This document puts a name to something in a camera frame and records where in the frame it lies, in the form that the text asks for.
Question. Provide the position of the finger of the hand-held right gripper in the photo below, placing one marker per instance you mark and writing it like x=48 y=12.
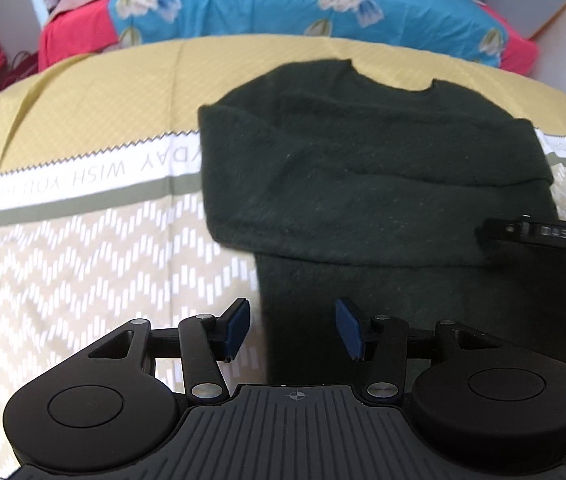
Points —
x=500 y=232

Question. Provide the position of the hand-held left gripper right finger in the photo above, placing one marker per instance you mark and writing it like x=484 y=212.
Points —
x=350 y=327

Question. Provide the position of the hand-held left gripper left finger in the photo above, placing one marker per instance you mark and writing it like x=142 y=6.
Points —
x=235 y=326

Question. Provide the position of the dark green sweater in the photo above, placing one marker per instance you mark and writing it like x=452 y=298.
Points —
x=363 y=175

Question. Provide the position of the yellow beige patterned bed sheet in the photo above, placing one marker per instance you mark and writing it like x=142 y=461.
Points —
x=88 y=240

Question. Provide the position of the dark red bag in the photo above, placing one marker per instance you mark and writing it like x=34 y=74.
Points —
x=20 y=67

